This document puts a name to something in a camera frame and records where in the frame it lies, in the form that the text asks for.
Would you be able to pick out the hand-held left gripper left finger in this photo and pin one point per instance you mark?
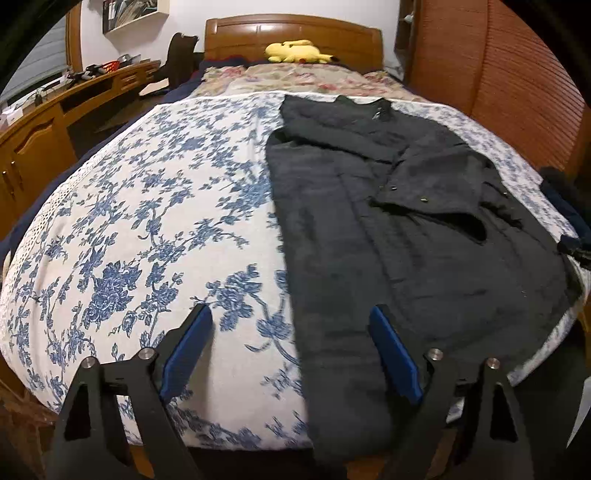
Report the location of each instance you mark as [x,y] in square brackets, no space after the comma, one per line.
[184,355]

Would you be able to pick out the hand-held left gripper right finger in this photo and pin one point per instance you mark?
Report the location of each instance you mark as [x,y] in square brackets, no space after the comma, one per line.
[397,355]

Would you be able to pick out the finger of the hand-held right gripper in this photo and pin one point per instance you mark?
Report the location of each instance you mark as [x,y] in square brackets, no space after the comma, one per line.
[577,253]

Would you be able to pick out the black zip jacket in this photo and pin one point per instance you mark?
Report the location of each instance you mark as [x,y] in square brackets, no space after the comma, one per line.
[415,277]

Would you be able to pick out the navy cloth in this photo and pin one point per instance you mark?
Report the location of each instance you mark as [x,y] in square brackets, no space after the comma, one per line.
[572,217]

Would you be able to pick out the black cloth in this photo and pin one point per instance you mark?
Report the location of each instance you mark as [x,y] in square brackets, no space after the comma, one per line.
[565,184]

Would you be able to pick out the blue floral bed sheet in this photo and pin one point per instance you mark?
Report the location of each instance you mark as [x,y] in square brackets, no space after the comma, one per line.
[138,230]

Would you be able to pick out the wooden slatted wardrobe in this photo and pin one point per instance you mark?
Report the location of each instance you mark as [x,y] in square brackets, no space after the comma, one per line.
[508,69]

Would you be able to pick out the wooden desk with cabinets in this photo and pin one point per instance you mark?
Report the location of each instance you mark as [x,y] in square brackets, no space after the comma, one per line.
[37,138]

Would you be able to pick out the floral pillow cover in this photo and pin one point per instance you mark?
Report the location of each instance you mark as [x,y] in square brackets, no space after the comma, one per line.
[300,78]

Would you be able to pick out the dark wooden chair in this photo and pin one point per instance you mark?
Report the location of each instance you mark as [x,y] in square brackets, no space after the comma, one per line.
[180,60]

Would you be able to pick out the red basket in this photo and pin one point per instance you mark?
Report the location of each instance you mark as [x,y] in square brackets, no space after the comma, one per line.
[111,68]

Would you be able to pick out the black device on desk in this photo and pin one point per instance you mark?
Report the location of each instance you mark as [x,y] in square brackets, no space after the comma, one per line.
[87,74]

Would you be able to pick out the yellow plush toy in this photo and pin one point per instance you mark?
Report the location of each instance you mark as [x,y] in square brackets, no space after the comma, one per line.
[295,51]

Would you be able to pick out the grey window blind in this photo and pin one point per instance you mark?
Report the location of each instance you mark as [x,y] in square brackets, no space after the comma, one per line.
[46,64]

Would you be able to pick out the wooden bed headboard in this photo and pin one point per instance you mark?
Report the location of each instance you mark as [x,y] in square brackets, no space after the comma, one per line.
[240,37]

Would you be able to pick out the wooden window frame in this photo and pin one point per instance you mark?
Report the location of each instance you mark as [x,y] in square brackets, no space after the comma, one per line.
[74,41]

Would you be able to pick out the white wall shelf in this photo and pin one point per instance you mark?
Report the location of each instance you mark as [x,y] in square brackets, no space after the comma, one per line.
[138,18]

